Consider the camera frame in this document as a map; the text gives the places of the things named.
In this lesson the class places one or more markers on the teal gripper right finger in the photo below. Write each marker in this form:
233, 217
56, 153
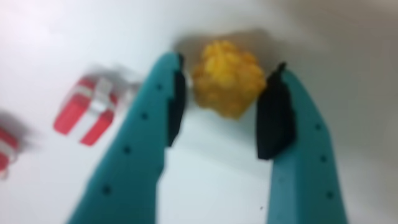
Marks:
304, 174

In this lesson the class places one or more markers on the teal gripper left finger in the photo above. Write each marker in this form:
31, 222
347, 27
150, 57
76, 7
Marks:
130, 155

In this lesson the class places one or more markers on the red cube with white cross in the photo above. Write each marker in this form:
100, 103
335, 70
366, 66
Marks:
74, 115

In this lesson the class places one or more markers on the yellow brick cube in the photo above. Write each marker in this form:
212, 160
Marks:
227, 81

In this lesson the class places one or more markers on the red white striped cube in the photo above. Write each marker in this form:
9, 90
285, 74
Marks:
6, 152

